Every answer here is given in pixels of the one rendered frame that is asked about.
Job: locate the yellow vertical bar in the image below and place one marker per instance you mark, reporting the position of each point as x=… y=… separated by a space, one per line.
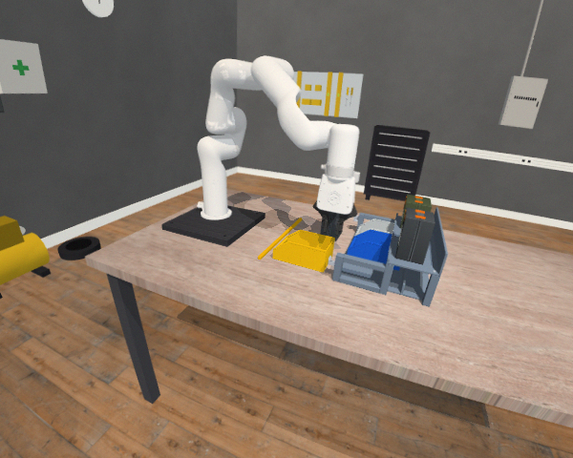
x=278 y=239

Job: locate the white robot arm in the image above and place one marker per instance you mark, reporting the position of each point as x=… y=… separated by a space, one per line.
x=273 y=75

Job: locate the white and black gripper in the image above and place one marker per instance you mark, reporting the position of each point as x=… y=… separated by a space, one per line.
x=335 y=197

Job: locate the olive green case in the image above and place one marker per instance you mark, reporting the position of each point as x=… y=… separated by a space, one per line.
x=416 y=202

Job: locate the dark grey case with orange latches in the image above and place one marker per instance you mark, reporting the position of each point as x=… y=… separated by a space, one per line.
x=416 y=232

